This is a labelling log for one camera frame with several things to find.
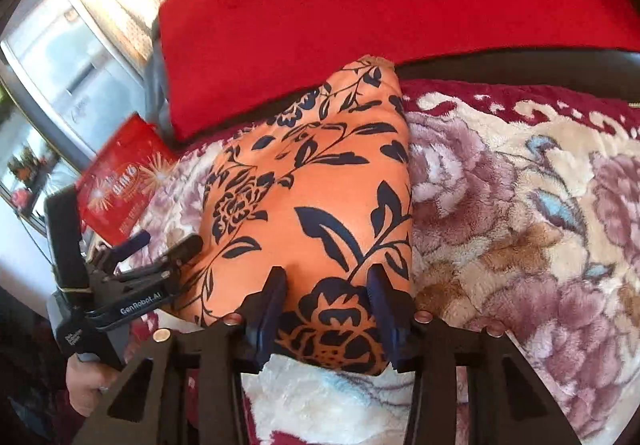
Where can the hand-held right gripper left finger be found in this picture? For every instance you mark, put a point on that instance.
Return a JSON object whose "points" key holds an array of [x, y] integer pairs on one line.
{"points": [[265, 312]]}

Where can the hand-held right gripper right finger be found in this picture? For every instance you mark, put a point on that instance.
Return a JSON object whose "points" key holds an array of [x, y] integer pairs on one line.
{"points": [[386, 312]]}

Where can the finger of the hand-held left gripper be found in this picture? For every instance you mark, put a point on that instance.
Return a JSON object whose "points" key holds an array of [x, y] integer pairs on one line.
{"points": [[132, 244], [182, 247]]}

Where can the orange floral garment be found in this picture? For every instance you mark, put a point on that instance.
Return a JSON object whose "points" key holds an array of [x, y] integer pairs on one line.
{"points": [[310, 185]]}

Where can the person's left hand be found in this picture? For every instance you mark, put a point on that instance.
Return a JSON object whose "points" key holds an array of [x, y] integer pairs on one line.
{"points": [[85, 390]]}

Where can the pink plastic bag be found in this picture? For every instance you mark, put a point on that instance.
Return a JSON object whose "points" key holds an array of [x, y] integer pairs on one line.
{"points": [[21, 196]]}

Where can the red tin box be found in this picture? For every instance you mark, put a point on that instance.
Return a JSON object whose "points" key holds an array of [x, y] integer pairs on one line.
{"points": [[120, 175]]}

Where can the artificial flower arrangement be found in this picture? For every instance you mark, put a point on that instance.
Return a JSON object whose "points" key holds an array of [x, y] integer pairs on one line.
{"points": [[30, 164]]}

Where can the floral plush blanket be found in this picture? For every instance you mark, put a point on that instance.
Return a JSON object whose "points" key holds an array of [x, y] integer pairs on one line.
{"points": [[525, 225]]}

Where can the silver floor-standing air conditioner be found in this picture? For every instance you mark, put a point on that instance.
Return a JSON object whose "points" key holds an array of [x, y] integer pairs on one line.
{"points": [[75, 65]]}

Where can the black leather sofa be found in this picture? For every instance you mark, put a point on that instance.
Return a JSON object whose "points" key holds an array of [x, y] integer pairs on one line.
{"points": [[525, 67]]}

